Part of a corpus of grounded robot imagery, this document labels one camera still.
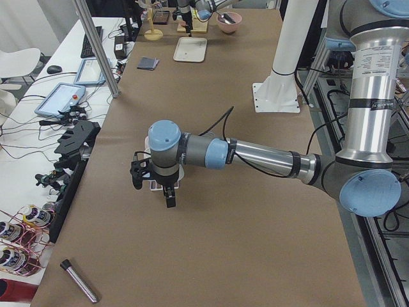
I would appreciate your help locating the wooden mug tree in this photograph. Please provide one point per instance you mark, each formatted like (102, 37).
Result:
(151, 34)

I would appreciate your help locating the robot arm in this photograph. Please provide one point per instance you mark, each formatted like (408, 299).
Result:
(204, 9)
(359, 176)

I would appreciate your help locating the wooden cutting board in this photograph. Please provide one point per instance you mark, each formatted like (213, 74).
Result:
(198, 26)

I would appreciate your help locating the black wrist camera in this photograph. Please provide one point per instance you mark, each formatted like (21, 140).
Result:
(141, 169)

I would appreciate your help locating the folded grey cloth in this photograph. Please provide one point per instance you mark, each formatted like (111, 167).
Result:
(146, 63)

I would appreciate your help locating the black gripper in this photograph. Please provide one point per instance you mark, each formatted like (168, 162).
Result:
(188, 22)
(167, 181)

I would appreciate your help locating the cream rabbit tray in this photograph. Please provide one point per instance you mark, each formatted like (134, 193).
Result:
(190, 50)

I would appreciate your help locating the white wire cup rack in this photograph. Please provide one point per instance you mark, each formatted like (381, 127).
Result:
(154, 185)

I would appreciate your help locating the near blue teach pendant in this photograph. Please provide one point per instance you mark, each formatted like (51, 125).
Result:
(61, 99)

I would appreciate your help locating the pink bowl with ice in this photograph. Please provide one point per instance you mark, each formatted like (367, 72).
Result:
(230, 28)

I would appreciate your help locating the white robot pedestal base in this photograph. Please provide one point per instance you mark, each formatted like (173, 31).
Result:
(278, 92)

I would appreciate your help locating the blue teach pendant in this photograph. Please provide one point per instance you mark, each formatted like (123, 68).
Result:
(61, 99)
(89, 73)

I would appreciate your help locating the aluminium frame post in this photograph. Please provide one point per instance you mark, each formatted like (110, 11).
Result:
(89, 28)

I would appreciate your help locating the black computer mouse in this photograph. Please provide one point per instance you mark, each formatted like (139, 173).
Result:
(54, 69)

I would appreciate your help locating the black slotted stand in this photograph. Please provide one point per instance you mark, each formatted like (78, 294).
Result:
(72, 140)

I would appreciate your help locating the metal scoop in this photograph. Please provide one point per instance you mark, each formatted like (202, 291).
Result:
(225, 18)

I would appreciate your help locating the far blue teach pendant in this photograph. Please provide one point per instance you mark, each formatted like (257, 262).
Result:
(89, 73)

